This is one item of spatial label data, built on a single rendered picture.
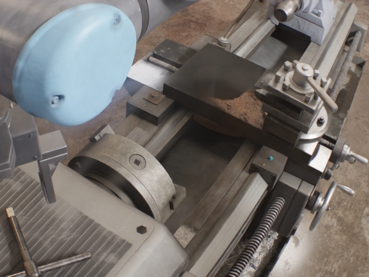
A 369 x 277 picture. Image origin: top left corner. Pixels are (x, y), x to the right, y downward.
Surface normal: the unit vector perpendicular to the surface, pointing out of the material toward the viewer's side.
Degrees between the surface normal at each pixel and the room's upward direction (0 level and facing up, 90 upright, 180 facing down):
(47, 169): 90
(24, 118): 0
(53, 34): 31
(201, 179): 13
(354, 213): 0
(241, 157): 0
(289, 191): 90
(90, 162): 90
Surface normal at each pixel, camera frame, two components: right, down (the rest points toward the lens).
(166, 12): 0.66, 0.72
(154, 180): 0.64, -0.22
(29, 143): 0.46, 0.66
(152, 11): 0.87, 0.28
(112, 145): -0.07, -0.77
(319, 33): -0.52, 0.57
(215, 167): -0.03, -0.58
